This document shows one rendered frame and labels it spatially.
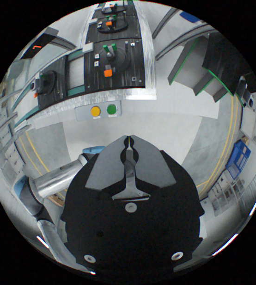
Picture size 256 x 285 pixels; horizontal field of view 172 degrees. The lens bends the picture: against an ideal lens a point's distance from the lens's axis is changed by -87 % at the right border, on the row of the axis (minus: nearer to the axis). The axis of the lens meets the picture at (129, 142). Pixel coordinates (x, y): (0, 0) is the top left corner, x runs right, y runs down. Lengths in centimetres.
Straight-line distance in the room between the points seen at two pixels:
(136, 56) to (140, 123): 35
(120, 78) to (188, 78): 26
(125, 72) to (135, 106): 20
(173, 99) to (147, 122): 20
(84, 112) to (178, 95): 47
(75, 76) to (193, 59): 49
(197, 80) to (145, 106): 29
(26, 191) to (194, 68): 71
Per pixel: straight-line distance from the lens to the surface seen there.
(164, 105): 52
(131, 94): 39
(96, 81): 39
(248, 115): 405
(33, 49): 36
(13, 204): 849
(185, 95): 58
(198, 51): 35
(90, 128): 56
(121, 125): 52
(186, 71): 38
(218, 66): 26
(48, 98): 55
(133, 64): 39
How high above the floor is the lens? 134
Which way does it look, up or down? 58 degrees down
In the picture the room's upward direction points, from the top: 177 degrees clockwise
